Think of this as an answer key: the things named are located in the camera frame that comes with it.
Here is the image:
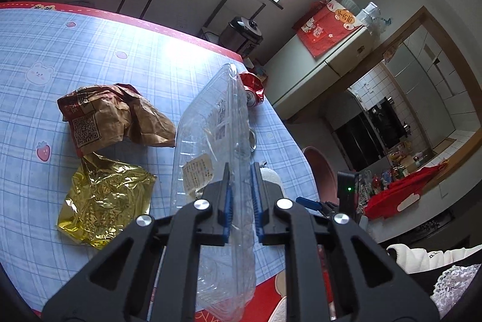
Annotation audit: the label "brown plastic trash bin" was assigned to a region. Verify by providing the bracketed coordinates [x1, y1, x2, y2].
[302, 147, 338, 204]

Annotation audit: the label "brown paper food bag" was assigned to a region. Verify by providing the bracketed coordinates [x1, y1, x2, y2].
[57, 84, 177, 158]

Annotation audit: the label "red fabric fridge cover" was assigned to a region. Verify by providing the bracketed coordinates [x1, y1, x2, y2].
[293, 0, 363, 58]

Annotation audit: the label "gold foil wrapper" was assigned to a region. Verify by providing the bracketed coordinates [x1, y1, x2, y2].
[56, 152, 157, 249]

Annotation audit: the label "clear plastic clamshell box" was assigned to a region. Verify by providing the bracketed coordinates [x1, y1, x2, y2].
[170, 63, 256, 321]

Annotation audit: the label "blue plaid tablecloth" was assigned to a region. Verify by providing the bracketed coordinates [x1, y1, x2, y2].
[1, 2, 238, 314]

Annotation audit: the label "crushed red soda can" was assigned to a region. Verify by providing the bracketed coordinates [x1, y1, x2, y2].
[239, 72, 265, 107]

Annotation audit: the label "clear containers on fridge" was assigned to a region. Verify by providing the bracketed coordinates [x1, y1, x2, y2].
[341, 0, 392, 36]

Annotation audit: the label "white refrigerator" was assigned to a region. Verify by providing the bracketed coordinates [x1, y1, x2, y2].
[264, 27, 373, 120]

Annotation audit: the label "black kitchen stove unit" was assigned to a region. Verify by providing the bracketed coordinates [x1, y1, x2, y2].
[334, 97, 408, 172]

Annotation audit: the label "red cloth on counter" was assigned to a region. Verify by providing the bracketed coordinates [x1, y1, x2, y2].
[364, 159, 449, 220]

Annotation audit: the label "black electric pressure cooker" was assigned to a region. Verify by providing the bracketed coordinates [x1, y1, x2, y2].
[219, 17, 263, 58]

